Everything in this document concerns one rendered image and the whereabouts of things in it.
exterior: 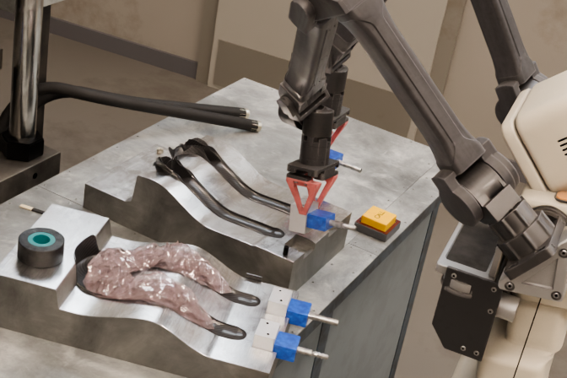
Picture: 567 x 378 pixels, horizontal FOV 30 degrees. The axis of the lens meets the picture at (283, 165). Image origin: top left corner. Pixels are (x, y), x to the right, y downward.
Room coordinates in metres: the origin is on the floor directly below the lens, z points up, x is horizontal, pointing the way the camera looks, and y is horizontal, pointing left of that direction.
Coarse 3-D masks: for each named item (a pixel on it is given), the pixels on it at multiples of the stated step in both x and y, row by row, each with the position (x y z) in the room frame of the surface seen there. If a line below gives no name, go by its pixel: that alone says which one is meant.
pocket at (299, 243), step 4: (296, 236) 1.82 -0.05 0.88; (300, 236) 1.82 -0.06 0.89; (292, 240) 1.81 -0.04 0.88; (296, 240) 1.82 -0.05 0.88; (300, 240) 1.82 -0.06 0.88; (304, 240) 1.82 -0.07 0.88; (308, 240) 1.81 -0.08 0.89; (284, 244) 1.78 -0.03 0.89; (288, 244) 1.79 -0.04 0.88; (292, 244) 1.81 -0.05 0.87; (296, 244) 1.82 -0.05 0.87; (300, 244) 1.82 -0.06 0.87; (304, 244) 1.81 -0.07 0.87; (308, 244) 1.81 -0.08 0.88; (312, 244) 1.80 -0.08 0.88; (296, 248) 1.81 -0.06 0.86; (300, 248) 1.82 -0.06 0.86; (304, 248) 1.81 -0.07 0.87; (308, 248) 1.81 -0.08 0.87; (312, 248) 1.80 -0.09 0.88; (308, 252) 1.79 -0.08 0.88; (304, 256) 1.77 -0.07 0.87
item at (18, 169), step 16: (0, 160) 2.09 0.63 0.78; (16, 160) 2.10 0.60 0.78; (32, 160) 2.11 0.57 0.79; (48, 160) 2.14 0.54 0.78; (0, 176) 2.02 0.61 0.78; (16, 176) 2.04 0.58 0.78; (32, 176) 2.09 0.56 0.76; (48, 176) 2.14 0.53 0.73; (0, 192) 1.99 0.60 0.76; (16, 192) 2.04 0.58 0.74
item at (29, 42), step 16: (16, 0) 2.12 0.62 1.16; (32, 0) 2.11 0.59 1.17; (16, 16) 2.12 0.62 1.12; (32, 16) 2.12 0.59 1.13; (16, 32) 2.12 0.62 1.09; (32, 32) 2.12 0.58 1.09; (16, 48) 2.12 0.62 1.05; (32, 48) 2.12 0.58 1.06; (16, 64) 2.11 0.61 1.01; (32, 64) 2.12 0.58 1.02; (16, 80) 2.11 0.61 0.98; (32, 80) 2.12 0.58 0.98; (16, 96) 2.11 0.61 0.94; (32, 96) 2.12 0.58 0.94; (16, 112) 2.11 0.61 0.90; (32, 112) 2.12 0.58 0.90; (16, 128) 2.11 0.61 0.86; (32, 128) 2.13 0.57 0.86; (0, 144) 2.13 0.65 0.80; (16, 144) 2.10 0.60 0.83; (32, 144) 2.11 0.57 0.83
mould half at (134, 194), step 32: (128, 160) 2.06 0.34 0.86; (192, 160) 1.97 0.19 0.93; (224, 160) 2.02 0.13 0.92; (96, 192) 1.91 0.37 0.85; (128, 192) 1.92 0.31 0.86; (160, 192) 1.85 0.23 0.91; (224, 192) 1.93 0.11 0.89; (288, 192) 2.00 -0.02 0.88; (128, 224) 1.87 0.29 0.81; (160, 224) 1.84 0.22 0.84; (192, 224) 1.81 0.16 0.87; (224, 224) 1.82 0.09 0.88; (288, 224) 1.85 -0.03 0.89; (224, 256) 1.78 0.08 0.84; (256, 256) 1.75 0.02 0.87; (288, 256) 1.73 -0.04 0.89; (320, 256) 1.84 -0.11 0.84; (288, 288) 1.72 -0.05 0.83
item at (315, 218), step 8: (304, 200) 1.82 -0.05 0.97; (296, 208) 1.78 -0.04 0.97; (312, 208) 1.79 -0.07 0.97; (296, 216) 1.77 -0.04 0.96; (304, 216) 1.77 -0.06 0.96; (312, 216) 1.77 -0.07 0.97; (320, 216) 1.76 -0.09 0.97; (328, 216) 1.77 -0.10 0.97; (296, 224) 1.77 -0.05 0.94; (304, 224) 1.76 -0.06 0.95; (312, 224) 1.76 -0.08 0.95; (320, 224) 1.76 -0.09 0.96; (328, 224) 1.76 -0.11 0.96; (336, 224) 1.76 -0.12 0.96; (344, 224) 1.75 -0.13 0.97; (304, 232) 1.76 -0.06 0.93
